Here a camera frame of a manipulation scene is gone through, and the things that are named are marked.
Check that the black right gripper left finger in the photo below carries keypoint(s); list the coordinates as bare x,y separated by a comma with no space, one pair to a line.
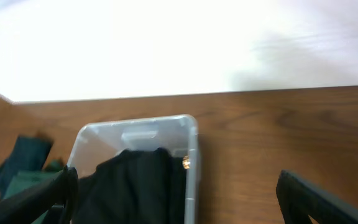
56,196

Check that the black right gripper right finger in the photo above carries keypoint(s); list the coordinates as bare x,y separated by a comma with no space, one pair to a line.
302,202

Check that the clear plastic storage bin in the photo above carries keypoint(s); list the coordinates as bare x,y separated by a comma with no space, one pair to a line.
98,142

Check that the plain black garment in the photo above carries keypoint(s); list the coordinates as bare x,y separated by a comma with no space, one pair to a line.
134,187

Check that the dark green folded garment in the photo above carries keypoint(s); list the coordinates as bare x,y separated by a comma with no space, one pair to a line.
26,183

